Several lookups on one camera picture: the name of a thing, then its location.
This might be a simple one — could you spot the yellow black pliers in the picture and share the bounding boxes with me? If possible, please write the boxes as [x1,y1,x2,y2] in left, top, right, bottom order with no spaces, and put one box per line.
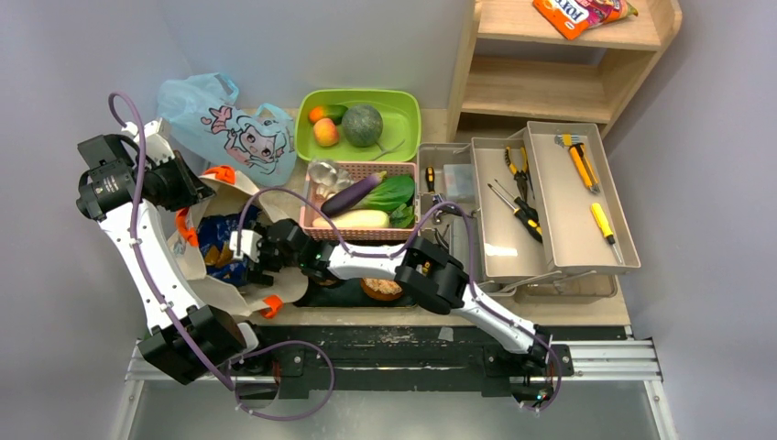
[504,146,531,201]

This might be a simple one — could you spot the orange peach fruit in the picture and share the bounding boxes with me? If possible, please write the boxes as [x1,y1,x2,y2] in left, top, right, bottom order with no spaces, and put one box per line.
[312,118,340,148]

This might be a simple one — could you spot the hex key set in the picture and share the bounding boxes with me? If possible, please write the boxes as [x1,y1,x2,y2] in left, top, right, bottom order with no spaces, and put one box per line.
[553,134,585,148]

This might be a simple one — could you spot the netted green melon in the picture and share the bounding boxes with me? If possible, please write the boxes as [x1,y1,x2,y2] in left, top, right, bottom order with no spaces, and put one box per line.
[341,104,405,161]

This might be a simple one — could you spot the blue snack packet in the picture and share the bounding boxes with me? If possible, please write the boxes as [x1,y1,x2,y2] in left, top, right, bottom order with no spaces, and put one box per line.
[197,214,247,288]

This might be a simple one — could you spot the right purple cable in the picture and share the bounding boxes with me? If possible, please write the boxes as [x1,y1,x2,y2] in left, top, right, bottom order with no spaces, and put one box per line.
[236,185,564,414]

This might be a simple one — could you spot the small yellow handle screwdriver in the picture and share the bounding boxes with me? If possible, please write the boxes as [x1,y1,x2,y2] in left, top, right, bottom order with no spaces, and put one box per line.
[424,167,435,193]

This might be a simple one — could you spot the orange snack packet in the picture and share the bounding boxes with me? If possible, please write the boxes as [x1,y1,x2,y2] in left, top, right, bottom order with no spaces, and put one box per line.
[532,0,640,40]

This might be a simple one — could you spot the green lettuce leaf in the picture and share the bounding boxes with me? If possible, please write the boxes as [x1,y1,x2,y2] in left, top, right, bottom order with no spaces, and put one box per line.
[389,203,416,229]

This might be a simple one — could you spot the green plastic tub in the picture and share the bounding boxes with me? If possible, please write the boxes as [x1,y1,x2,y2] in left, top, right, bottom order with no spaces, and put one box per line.
[294,89,421,162]

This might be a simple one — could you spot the yellow utility knife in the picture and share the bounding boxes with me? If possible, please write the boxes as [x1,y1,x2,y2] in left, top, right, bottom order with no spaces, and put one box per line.
[568,143,600,194]

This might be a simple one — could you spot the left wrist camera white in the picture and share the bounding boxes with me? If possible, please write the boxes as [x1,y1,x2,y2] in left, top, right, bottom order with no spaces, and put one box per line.
[143,117,175,169]

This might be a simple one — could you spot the purple eggplant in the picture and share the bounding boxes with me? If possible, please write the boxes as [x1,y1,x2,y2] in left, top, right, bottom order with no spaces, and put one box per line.
[321,171,387,217]

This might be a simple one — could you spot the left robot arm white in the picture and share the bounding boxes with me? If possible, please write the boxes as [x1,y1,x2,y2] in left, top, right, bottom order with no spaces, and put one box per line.
[76,134,273,390]

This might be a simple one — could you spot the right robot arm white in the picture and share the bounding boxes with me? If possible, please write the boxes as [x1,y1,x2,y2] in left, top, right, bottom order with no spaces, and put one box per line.
[233,219,563,375]

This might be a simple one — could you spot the clear plastic parts box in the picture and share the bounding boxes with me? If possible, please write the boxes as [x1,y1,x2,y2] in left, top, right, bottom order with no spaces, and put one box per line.
[443,164,475,203]

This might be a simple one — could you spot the wooden shelf unit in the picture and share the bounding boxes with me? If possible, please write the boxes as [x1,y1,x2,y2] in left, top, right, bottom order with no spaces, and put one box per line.
[446,1,683,139]

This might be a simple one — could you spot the beige toolbox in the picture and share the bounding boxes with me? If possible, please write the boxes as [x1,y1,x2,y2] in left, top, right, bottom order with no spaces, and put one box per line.
[416,121,640,302]

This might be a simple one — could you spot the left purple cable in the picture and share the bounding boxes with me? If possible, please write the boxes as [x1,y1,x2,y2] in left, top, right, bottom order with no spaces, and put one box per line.
[107,91,336,424]

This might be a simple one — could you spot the yellow black screwdriver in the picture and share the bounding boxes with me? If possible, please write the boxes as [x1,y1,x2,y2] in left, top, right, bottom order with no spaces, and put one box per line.
[487,183,543,243]

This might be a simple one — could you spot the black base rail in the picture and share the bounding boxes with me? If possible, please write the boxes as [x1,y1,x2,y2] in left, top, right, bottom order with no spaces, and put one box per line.
[235,325,575,402]

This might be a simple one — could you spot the light blue plastic grocery bag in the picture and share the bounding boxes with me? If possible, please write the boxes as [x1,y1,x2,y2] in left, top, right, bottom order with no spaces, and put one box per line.
[157,73,297,186]

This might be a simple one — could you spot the beige canvas tote bag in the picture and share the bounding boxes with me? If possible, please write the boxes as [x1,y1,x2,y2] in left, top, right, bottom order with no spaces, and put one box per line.
[167,165,308,319]

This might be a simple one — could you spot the purple cable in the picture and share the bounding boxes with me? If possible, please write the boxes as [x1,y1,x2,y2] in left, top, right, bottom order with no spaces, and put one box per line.
[236,185,564,414]
[107,91,336,424]

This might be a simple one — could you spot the pink perforated basket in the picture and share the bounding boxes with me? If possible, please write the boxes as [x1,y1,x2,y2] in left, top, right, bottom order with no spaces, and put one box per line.
[299,161,419,242]

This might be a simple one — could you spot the black tray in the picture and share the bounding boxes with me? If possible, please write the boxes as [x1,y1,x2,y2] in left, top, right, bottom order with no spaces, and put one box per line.
[293,270,415,308]

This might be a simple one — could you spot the white garlic bulbs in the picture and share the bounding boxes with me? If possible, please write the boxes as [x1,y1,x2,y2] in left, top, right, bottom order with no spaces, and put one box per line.
[307,159,355,199]

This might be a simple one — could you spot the orange green mango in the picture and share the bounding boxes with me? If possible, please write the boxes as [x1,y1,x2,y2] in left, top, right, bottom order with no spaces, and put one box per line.
[308,104,348,126]

